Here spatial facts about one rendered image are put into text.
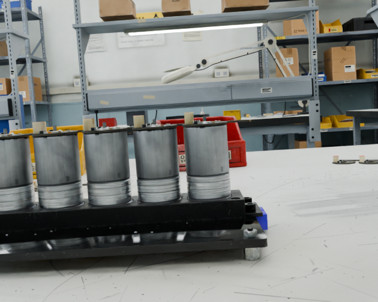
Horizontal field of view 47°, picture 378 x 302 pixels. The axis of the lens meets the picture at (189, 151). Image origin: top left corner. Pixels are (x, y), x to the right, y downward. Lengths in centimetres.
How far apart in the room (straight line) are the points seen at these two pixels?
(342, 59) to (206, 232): 424
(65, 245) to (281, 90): 237
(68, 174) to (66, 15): 473
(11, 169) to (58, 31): 472
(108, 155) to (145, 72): 446
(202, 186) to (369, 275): 9
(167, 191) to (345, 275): 10
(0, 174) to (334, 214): 20
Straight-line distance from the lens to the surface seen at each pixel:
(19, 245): 23
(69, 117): 485
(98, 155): 24
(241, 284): 18
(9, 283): 21
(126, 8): 267
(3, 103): 277
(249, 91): 252
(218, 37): 470
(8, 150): 25
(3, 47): 493
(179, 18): 259
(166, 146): 23
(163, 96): 252
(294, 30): 427
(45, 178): 25
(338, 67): 441
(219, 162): 23
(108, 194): 24
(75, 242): 22
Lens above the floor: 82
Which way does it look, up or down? 5 degrees down
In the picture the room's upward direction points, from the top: 4 degrees counter-clockwise
